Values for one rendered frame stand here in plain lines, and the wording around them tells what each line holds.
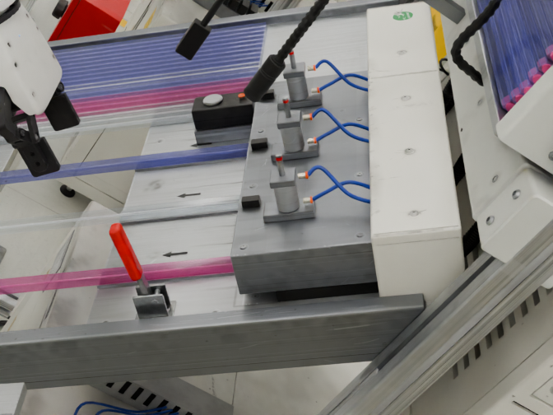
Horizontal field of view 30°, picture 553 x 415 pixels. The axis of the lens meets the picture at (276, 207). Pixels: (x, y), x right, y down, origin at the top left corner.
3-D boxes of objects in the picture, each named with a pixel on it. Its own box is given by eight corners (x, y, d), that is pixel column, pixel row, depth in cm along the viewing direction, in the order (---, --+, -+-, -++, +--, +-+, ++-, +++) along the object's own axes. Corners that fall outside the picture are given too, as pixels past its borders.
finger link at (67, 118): (53, 74, 111) (80, 125, 114) (59, 60, 113) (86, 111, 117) (26, 81, 111) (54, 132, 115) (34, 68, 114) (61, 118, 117)
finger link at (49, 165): (24, 129, 101) (55, 184, 105) (32, 113, 104) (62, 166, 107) (-5, 137, 102) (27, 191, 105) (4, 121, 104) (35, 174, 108)
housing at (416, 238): (388, 353, 99) (369, 235, 91) (378, 104, 139) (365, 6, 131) (471, 346, 98) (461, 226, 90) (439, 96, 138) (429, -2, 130)
